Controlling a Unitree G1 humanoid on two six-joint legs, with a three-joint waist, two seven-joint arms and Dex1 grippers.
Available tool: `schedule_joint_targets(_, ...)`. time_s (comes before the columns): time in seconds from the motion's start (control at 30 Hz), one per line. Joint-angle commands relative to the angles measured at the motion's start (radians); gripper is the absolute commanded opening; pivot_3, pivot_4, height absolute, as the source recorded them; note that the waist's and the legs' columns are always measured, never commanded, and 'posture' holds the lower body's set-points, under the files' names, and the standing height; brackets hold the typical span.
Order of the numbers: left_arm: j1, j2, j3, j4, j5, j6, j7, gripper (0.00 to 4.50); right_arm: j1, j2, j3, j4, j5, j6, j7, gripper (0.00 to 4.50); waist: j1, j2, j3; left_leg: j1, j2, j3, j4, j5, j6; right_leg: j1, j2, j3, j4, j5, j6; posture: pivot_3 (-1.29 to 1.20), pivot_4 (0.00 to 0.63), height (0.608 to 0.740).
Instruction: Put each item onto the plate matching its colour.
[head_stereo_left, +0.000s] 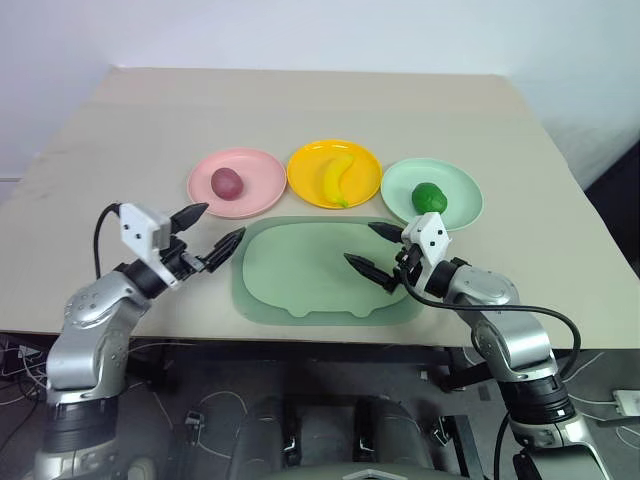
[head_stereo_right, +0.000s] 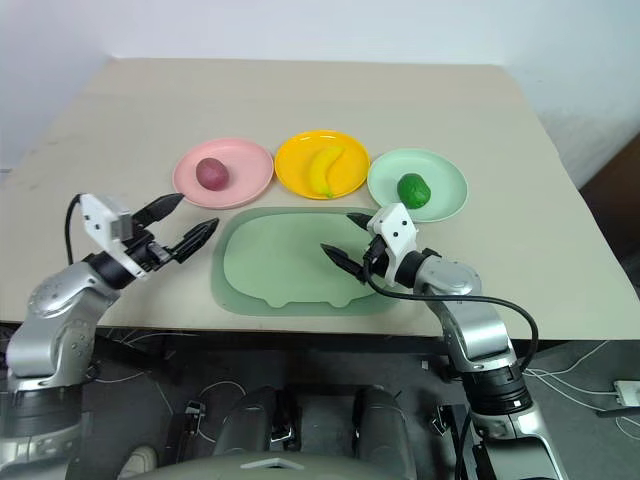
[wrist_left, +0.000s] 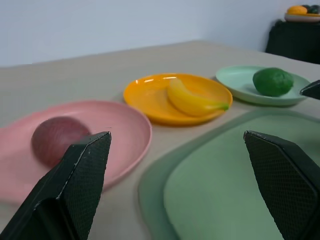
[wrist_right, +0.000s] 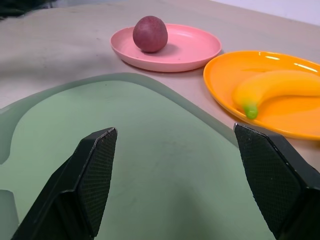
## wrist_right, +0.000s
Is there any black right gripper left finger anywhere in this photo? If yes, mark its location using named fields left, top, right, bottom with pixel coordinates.
left=11, top=126, right=118, bottom=240

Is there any pink plate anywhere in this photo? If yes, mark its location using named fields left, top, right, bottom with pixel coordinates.
left=110, top=23, right=222, bottom=73

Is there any dark red round fruit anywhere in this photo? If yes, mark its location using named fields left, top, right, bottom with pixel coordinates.
left=132, top=15, right=169, bottom=54

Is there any orange plate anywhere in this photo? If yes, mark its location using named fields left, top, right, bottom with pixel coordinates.
left=202, top=50, right=320, bottom=142

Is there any yellow banana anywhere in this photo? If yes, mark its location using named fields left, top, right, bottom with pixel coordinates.
left=231, top=70, right=320, bottom=120

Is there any green plate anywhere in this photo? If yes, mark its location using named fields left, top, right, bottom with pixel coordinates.
left=0, top=72, right=276, bottom=240

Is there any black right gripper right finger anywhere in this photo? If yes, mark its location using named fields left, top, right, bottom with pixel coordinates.
left=233, top=122, right=320, bottom=240

